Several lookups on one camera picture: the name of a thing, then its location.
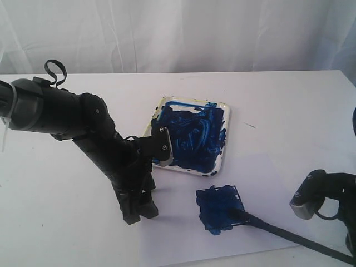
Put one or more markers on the white paper with square outline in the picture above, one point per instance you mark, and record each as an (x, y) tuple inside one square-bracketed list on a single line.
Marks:
[(194, 222)]

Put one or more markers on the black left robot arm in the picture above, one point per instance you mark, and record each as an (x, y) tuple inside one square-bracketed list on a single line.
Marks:
[(35, 106)]

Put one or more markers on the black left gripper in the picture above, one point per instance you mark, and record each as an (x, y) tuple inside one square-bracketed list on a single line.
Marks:
[(133, 179)]

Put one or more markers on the white backdrop curtain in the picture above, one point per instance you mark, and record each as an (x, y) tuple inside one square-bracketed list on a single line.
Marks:
[(178, 36)]

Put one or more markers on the black paintbrush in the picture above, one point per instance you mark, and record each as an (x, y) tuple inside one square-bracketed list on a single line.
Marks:
[(249, 219)]

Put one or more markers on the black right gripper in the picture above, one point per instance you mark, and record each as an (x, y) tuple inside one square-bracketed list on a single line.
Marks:
[(347, 208)]

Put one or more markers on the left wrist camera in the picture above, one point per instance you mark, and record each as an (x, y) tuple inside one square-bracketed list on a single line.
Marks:
[(158, 146)]

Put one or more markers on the white paint tray blue paint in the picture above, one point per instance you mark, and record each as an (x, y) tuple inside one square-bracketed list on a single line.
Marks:
[(198, 132)]

